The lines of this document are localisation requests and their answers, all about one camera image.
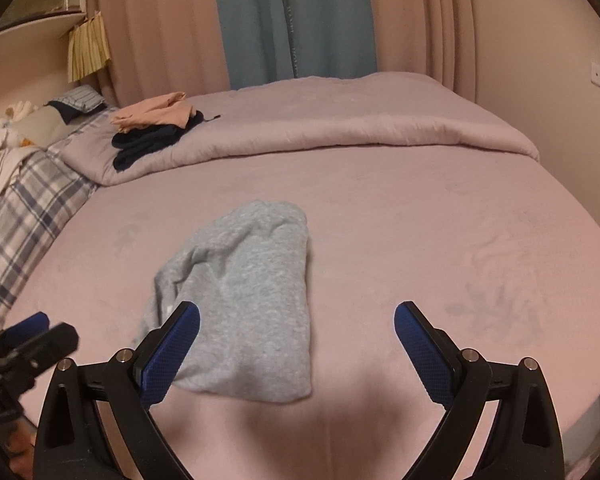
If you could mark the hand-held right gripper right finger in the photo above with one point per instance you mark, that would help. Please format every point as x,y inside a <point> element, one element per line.
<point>425,360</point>

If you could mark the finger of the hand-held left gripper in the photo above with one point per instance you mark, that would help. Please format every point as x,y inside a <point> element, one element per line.
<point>55,342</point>
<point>30,324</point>

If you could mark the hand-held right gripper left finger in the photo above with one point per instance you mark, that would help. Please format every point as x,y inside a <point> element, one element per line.
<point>172,355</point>

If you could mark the grey sweatshirt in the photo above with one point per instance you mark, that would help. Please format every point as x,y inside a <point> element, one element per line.
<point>250,285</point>

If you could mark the navy folded clothes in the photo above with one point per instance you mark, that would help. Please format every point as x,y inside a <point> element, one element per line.
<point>145,147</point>

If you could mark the peach folded clothes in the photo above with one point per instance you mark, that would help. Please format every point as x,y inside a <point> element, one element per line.
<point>150,115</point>

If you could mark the person's left hand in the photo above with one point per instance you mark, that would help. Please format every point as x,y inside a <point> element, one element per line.
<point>20,444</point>

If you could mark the pink bed sheet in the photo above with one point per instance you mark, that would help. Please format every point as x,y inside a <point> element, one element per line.
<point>405,220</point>

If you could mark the cream soft toy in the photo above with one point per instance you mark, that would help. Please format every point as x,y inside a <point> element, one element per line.
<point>20,109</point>

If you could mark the striped blue pillow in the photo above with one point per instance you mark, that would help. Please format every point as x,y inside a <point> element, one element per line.
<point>80,97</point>

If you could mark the pink duvet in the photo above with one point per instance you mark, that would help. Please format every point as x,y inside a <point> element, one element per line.
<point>330,110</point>

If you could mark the yellow pleated cloth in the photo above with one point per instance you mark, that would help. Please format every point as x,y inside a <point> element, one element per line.
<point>87,47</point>

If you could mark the pink curtain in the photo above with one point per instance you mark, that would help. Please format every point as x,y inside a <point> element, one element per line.
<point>420,20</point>
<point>160,30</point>

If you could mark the blue curtain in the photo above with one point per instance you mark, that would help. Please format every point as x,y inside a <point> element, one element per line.
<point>255,20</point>

